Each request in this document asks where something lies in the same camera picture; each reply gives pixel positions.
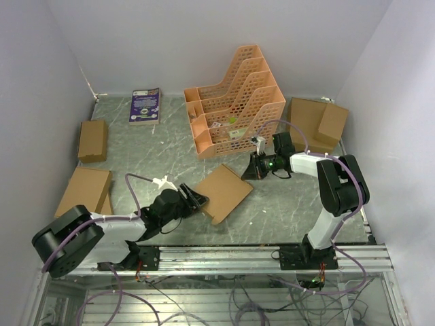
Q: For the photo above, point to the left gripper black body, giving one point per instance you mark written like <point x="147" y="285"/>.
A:
<point x="185" y="204"/>

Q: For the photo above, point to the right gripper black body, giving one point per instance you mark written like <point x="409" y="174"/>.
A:
<point x="268" y="163"/>

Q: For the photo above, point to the cardboard box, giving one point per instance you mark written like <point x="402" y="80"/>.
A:
<point x="225" y="191"/>
<point x="89" y="187"/>
<point x="93" y="141"/>
<point x="321" y="123"/>

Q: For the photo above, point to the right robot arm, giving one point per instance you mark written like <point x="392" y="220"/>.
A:
<point x="342" y="189"/>

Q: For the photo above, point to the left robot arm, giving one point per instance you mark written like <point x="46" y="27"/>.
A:
<point x="80" y="237"/>

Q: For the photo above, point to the green boxed item in organizer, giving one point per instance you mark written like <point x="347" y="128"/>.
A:
<point x="236" y="134"/>

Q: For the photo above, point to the peach plastic file organizer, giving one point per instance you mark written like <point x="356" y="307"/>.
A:
<point x="247" y="97"/>

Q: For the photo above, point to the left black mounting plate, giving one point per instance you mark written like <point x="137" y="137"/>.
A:
<point x="140" y="257"/>

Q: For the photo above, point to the black mounting plate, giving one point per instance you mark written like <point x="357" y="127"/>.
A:
<point x="302" y="258"/>
<point x="140" y="257"/>

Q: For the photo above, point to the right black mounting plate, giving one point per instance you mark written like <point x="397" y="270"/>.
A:
<point x="302" y="258"/>

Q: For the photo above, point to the purple book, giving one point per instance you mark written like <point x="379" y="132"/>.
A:
<point x="145" y="107"/>

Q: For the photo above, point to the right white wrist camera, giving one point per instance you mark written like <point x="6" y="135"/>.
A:
<point x="260" y="143"/>

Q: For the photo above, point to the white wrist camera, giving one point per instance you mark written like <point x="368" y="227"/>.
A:
<point x="260" y="143"/>
<point x="165" y="183"/>

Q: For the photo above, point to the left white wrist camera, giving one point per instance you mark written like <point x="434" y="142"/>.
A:
<point x="165" y="183"/>

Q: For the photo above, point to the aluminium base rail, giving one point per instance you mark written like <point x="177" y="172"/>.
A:
<point x="250" y="260"/>

